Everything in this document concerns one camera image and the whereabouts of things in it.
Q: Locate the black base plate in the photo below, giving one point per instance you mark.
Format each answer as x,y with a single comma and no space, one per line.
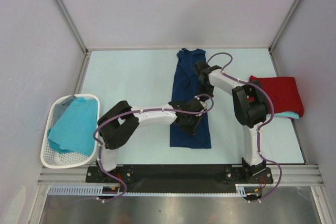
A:
188,179

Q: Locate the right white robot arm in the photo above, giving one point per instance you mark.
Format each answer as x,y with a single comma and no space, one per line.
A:
250,109

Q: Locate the grey shirt in basket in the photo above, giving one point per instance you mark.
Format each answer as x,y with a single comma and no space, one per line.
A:
61,107

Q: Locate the light blue cable duct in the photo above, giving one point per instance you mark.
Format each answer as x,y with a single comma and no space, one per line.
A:
84,190

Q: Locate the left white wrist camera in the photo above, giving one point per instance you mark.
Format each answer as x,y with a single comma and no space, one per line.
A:
204,104

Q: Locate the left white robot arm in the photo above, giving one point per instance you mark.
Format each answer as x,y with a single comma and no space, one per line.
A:
117,126

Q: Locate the turquoise t shirt in basket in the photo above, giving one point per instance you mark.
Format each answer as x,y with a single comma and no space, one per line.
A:
73,132

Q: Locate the folded red t shirt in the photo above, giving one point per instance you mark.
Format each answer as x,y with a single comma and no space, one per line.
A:
283,93

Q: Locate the aluminium frame rail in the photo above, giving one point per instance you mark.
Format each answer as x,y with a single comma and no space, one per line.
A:
292,175

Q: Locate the navy blue t shirt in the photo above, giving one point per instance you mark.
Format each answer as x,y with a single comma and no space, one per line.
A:
185,87

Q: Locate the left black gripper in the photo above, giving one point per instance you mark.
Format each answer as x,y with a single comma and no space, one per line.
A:
191,130

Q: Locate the folded light blue t shirt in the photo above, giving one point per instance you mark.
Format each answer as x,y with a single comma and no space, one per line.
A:
288,114

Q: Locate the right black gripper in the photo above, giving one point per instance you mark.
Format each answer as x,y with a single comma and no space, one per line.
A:
205,95

